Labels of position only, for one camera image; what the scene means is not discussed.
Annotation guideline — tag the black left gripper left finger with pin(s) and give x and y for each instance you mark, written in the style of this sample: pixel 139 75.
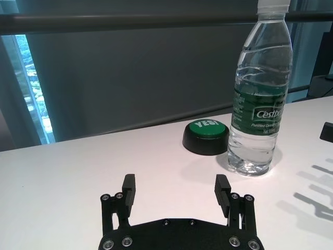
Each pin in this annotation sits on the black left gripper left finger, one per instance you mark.
pixel 127 192

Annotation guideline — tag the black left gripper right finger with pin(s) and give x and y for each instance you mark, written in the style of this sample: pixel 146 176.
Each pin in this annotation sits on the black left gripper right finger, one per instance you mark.
pixel 223 192

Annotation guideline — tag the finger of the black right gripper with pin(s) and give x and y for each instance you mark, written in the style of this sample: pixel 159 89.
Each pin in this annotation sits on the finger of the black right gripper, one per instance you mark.
pixel 327 132

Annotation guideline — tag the clear water bottle green label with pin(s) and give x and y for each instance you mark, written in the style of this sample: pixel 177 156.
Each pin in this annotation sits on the clear water bottle green label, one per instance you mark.
pixel 260 104

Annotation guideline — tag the green YES button black base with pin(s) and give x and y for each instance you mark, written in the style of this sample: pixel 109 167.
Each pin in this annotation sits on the green YES button black base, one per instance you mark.
pixel 205 139

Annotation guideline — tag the narrow window strip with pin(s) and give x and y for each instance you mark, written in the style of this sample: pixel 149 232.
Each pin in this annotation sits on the narrow window strip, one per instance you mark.
pixel 32 91

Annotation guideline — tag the grey horizontal handrail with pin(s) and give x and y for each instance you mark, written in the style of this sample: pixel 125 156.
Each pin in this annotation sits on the grey horizontal handrail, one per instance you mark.
pixel 104 22

